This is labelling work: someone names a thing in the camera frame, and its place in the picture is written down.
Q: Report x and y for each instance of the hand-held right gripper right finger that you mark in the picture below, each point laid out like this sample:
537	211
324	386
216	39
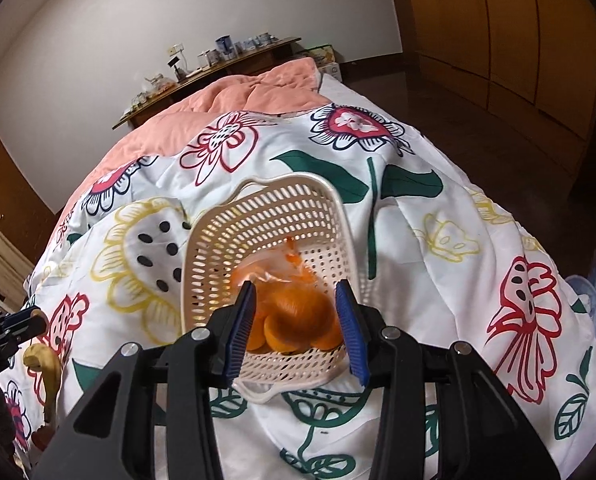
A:
350	332

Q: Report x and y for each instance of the black tag stand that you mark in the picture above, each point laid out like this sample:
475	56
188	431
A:
176	67

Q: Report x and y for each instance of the wooden wardrobe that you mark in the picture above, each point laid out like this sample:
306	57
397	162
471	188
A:
498	35

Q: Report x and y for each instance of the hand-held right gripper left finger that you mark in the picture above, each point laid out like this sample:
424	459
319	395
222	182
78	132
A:
240	330

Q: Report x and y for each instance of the floral printed quilt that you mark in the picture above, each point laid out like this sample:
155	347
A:
428	285

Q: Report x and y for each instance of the pink blanket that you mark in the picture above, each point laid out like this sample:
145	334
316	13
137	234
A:
217	100

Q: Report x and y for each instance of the cardboard boxes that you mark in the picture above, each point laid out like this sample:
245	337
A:
323	60

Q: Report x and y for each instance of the wooden door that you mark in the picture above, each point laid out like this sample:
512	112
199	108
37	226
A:
12	195

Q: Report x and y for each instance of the white wall socket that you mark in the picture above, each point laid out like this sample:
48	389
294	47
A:
175	51

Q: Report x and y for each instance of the blue pitcher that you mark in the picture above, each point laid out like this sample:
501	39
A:
224	45

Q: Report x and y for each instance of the white plastic basket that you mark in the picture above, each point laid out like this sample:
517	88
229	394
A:
278	210

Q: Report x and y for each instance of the orange printed plastic bag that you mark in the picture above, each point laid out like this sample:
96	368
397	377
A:
288	300

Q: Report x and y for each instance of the yellow banana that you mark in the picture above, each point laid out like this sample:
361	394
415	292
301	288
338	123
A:
45	365

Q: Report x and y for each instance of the wooden sideboard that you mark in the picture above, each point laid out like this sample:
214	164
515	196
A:
248	62

